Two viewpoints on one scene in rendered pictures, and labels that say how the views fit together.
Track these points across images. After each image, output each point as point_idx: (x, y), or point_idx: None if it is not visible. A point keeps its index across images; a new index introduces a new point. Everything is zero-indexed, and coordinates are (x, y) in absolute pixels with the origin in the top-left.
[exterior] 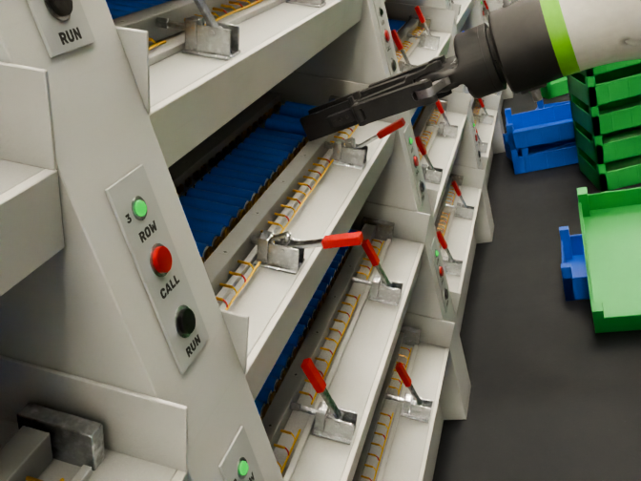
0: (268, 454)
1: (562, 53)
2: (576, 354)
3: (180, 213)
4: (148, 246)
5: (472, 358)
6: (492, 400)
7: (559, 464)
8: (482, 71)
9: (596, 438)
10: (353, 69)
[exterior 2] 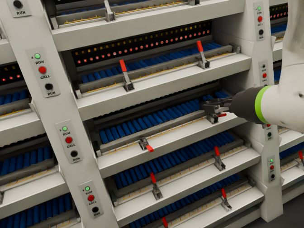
0: (102, 189)
1: (259, 116)
2: None
3: (83, 130)
4: (65, 136)
5: (296, 204)
6: (284, 224)
7: None
8: (236, 110)
9: None
10: (245, 85)
